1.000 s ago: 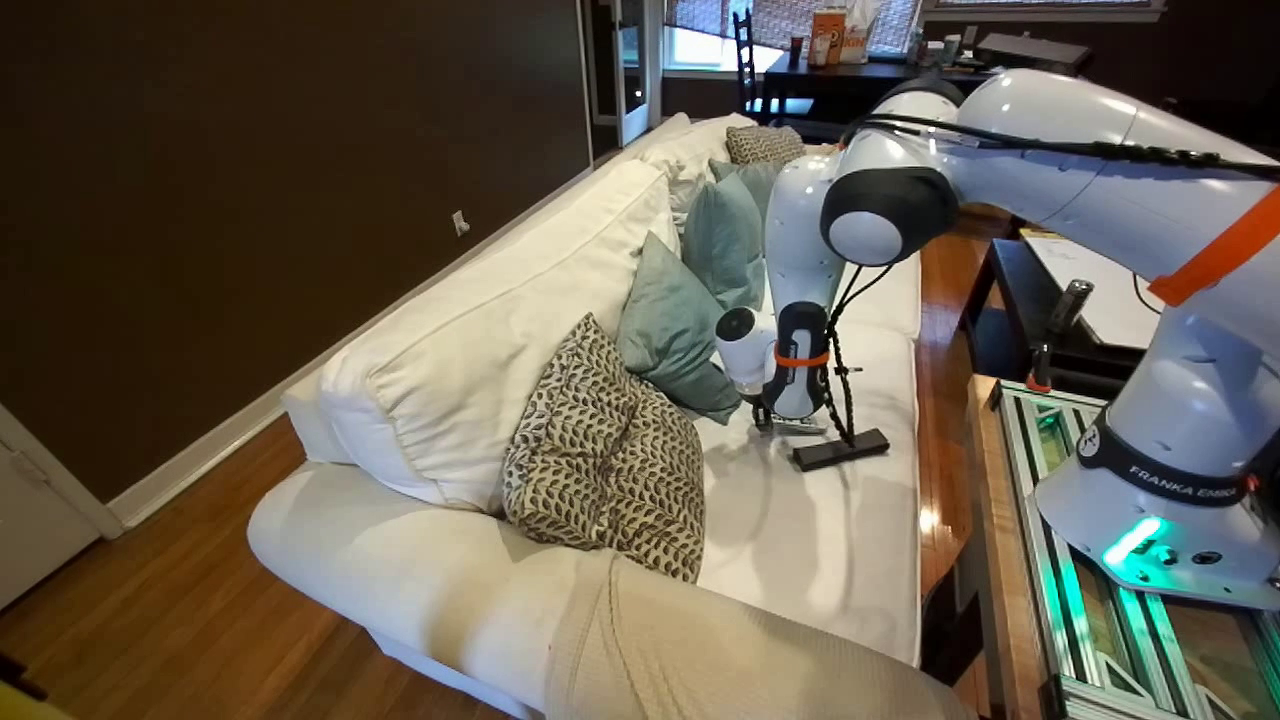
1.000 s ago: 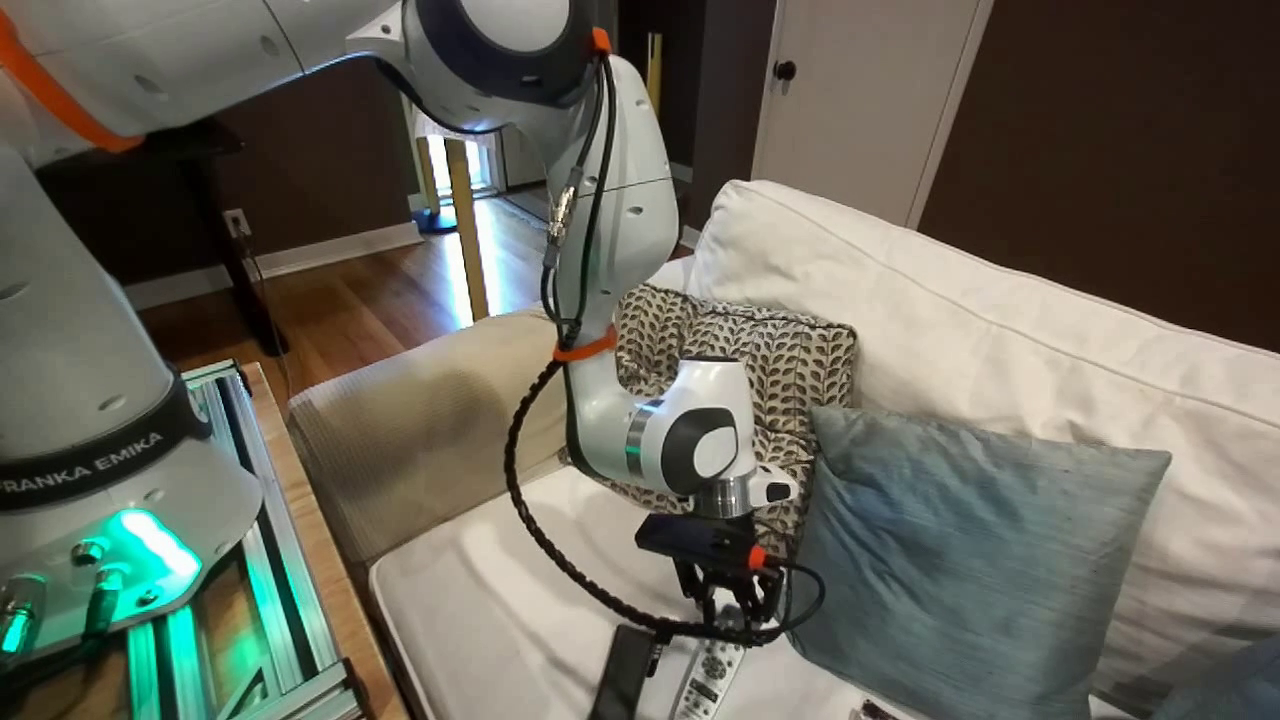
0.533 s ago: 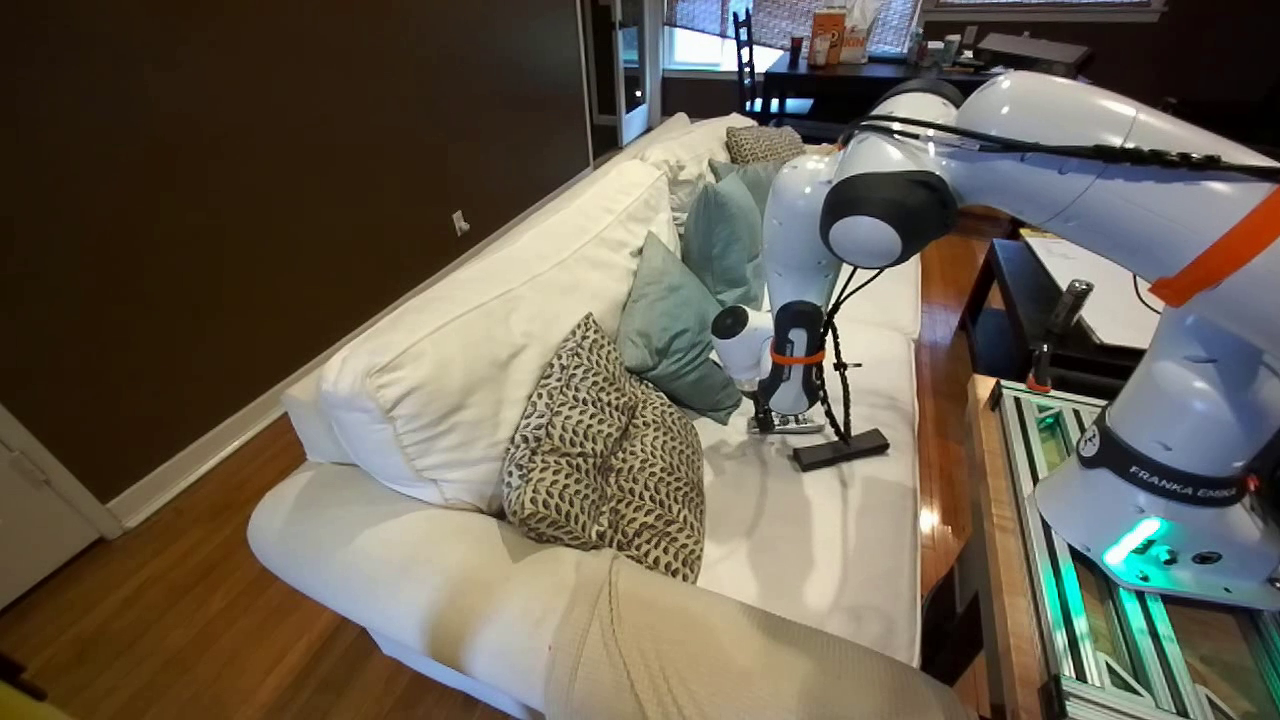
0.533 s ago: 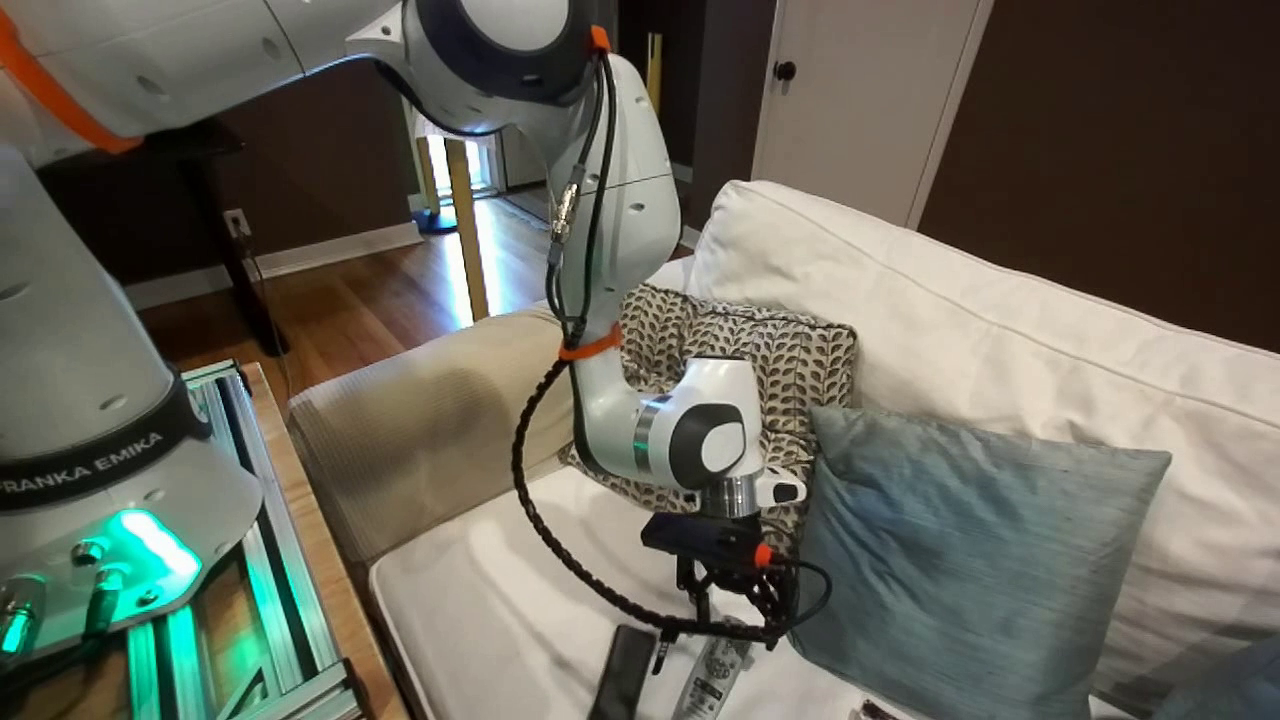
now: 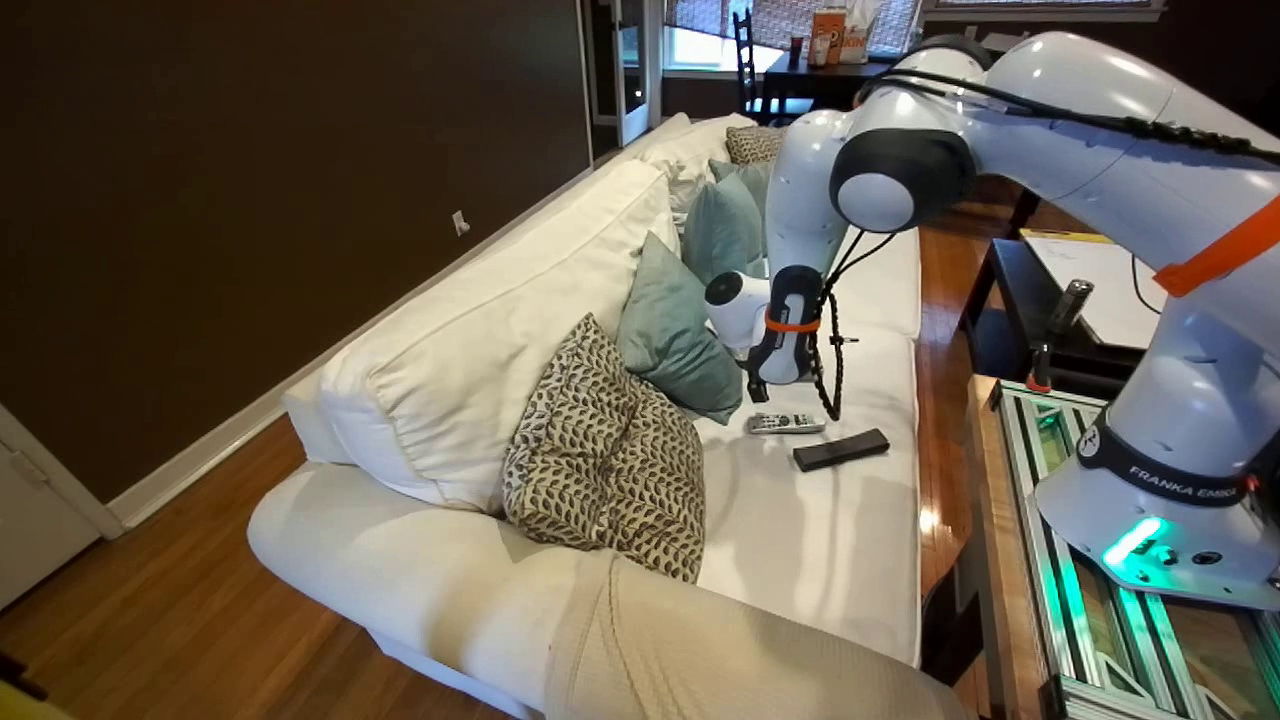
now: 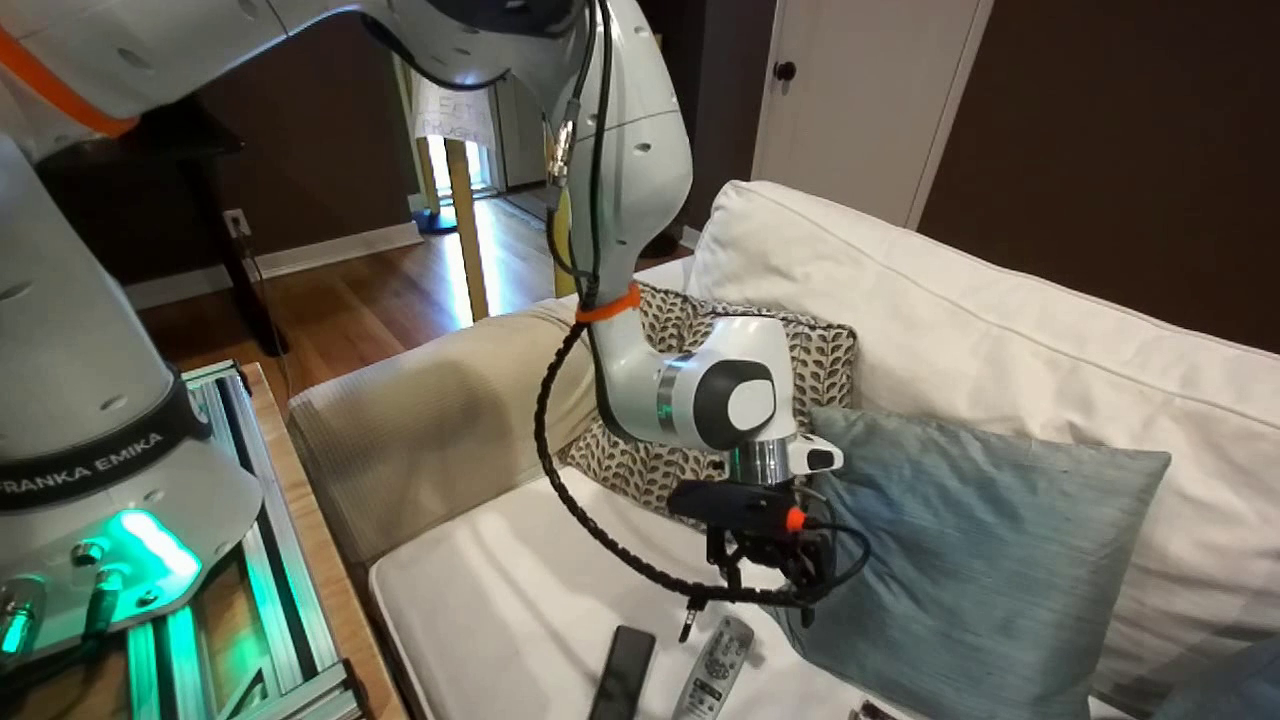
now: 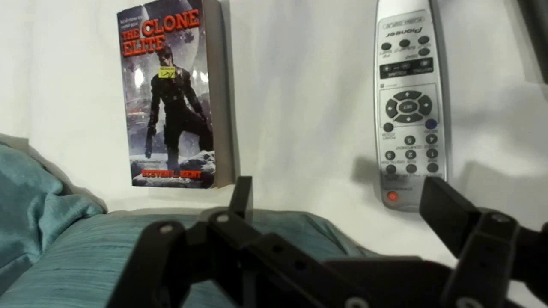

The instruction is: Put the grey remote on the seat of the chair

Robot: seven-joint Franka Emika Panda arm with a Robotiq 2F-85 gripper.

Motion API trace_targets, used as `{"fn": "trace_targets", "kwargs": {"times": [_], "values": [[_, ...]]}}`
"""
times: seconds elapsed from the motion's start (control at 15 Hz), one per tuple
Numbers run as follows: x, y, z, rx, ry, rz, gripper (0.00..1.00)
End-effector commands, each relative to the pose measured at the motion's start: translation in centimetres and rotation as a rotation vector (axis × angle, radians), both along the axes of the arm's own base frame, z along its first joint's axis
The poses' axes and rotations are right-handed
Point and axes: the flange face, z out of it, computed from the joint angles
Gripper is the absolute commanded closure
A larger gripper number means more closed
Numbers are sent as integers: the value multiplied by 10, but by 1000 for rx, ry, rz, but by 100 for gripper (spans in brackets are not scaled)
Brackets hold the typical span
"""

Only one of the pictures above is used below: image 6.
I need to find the aluminium frame robot table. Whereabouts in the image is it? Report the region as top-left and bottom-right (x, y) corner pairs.
(0, 357), (410, 720)

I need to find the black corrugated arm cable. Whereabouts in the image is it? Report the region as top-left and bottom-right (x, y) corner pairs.
(529, 309), (882, 611)

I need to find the grey remote control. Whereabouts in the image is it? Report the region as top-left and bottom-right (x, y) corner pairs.
(668, 611), (770, 720)

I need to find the white door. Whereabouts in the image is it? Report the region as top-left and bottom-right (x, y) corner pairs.
(750, 0), (1001, 231)

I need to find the white sofa back cushion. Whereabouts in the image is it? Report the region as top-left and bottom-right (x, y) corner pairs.
(684, 176), (1280, 674)

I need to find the black remote control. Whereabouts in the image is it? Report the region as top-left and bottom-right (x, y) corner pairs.
(586, 623), (662, 720)

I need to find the leaf patterned pillow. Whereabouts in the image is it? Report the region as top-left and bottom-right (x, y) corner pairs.
(560, 279), (863, 520)

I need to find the black desk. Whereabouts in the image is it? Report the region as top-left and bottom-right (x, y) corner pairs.
(35, 101), (298, 362)

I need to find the white sofa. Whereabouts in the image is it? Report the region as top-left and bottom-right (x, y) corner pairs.
(364, 176), (1280, 720)

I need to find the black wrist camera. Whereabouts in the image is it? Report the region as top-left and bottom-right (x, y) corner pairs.
(666, 475), (817, 543)

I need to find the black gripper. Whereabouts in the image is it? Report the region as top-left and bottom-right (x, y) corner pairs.
(676, 526), (820, 647)

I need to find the teal pillow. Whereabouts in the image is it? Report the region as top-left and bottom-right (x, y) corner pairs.
(1142, 637), (1280, 720)
(774, 399), (1175, 720)

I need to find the beige sofa armrest cover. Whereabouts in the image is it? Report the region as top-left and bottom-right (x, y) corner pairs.
(285, 309), (609, 582)

